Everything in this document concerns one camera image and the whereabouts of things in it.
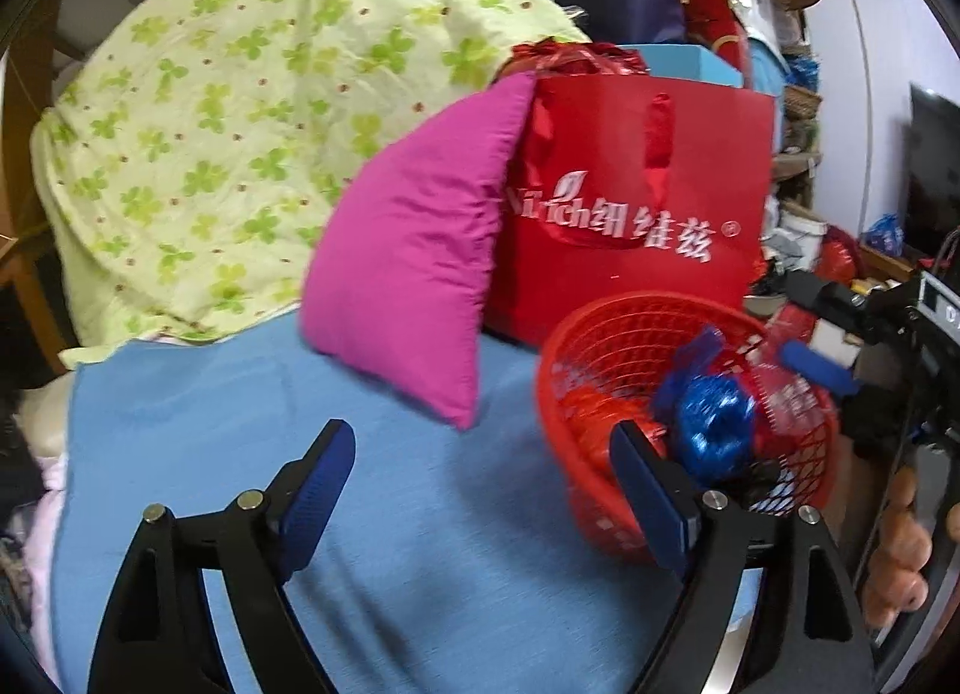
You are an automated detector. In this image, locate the white bed sheet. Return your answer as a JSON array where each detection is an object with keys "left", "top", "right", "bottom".
[{"left": 22, "top": 450, "right": 72, "bottom": 672}]

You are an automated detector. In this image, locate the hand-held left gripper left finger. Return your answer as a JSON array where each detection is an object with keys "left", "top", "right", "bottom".
[{"left": 86, "top": 418, "right": 357, "bottom": 694}]

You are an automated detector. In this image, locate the red plastic mesh basket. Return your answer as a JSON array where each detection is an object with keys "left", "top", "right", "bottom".
[{"left": 536, "top": 292, "right": 841, "bottom": 566}]

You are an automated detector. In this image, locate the red gift box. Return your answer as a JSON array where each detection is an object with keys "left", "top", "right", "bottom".
[{"left": 679, "top": 0, "right": 751, "bottom": 72}]

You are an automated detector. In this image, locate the pink pillow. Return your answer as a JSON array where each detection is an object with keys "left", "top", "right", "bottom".
[{"left": 300, "top": 73, "right": 537, "bottom": 431}]

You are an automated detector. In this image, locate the knotted red plastic bag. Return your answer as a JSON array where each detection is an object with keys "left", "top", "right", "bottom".
[{"left": 559, "top": 386, "right": 676, "bottom": 470}]

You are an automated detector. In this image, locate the red shiny foil bag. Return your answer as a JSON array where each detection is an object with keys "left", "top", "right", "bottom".
[{"left": 510, "top": 41, "right": 650, "bottom": 80}]

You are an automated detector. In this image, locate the small blue patterned bag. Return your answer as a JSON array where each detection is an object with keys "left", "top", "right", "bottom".
[{"left": 862, "top": 214, "right": 905, "bottom": 252}]

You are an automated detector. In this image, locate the red paper shopping bag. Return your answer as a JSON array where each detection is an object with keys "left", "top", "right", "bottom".
[{"left": 484, "top": 67, "right": 777, "bottom": 350}]

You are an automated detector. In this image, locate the blue plastic bag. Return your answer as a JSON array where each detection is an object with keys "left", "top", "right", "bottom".
[{"left": 652, "top": 326, "right": 758, "bottom": 481}]

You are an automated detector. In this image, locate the low wooden cabinet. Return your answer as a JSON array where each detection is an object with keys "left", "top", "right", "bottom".
[{"left": 0, "top": 49, "right": 72, "bottom": 376}]

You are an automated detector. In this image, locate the blue blanket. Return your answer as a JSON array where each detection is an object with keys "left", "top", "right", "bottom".
[{"left": 49, "top": 311, "right": 758, "bottom": 694}]

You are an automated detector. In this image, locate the person's right hand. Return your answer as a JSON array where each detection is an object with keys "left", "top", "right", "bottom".
[{"left": 859, "top": 467, "right": 936, "bottom": 631}]

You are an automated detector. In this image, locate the black television screen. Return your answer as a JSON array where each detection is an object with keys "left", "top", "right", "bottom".
[{"left": 904, "top": 82, "right": 960, "bottom": 260}]

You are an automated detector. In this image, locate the light blue box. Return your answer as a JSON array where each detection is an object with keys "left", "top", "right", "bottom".
[{"left": 622, "top": 43, "right": 745, "bottom": 91}]

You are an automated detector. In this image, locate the red plastic sack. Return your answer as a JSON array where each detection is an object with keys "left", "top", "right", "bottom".
[{"left": 814, "top": 225, "right": 863, "bottom": 286}]

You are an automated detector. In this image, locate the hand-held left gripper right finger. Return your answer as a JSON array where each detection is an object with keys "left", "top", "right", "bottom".
[{"left": 609, "top": 420, "right": 878, "bottom": 694}]

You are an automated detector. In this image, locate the green clover print quilt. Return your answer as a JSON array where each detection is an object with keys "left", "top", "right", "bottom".
[{"left": 34, "top": 0, "right": 593, "bottom": 369}]

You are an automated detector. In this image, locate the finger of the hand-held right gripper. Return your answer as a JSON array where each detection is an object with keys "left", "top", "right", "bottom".
[
  {"left": 776, "top": 341, "right": 863, "bottom": 399},
  {"left": 784, "top": 270, "right": 871, "bottom": 339}
]

